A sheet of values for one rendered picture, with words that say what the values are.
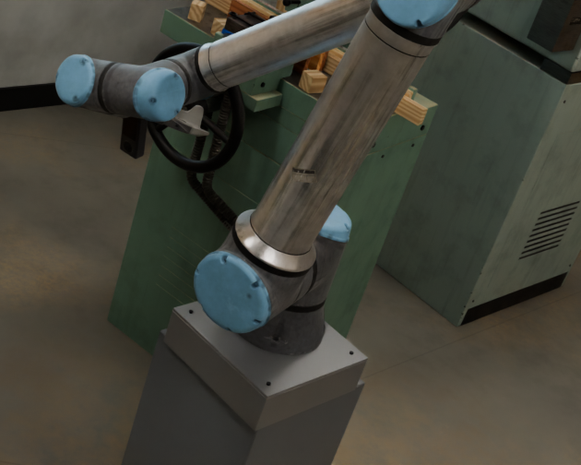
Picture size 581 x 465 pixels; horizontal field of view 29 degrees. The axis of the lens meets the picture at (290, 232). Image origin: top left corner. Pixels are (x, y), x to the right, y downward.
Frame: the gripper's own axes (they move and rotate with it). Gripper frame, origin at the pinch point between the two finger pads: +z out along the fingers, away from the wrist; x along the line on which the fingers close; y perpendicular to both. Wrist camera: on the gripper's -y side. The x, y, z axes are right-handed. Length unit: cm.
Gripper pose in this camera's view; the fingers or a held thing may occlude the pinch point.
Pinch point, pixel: (180, 119)
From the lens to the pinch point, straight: 228.4
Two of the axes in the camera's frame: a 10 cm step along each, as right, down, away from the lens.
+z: 4.6, 0.5, 8.9
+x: -7.5, -5.1, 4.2
